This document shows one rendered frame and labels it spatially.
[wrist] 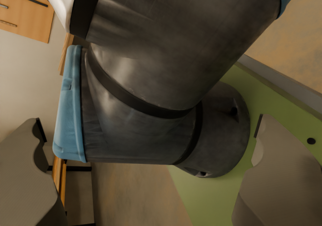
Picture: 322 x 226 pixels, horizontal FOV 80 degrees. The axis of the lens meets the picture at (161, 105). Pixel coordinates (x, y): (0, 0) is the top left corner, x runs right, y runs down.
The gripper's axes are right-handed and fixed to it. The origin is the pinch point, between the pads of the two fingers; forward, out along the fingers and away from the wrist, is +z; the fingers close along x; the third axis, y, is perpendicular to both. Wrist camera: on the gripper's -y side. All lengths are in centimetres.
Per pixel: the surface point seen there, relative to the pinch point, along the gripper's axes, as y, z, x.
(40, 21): 18, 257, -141
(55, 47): 52, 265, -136
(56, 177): 206, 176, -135
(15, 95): 117, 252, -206
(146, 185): 143, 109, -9
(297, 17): 2, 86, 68
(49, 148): 232, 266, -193
